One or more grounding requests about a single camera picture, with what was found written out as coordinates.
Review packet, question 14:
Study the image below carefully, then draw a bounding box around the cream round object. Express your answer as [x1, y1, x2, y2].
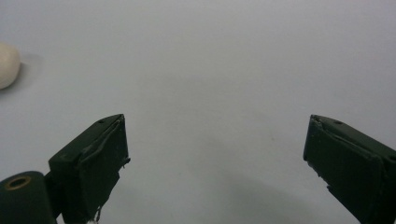
[0, 41, 22, 91]

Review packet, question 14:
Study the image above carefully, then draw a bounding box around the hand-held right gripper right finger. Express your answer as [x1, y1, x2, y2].
[303, 114, 396, 224]

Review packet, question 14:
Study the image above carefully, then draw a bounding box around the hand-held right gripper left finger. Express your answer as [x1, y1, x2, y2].
[48, 113, 132, 224]

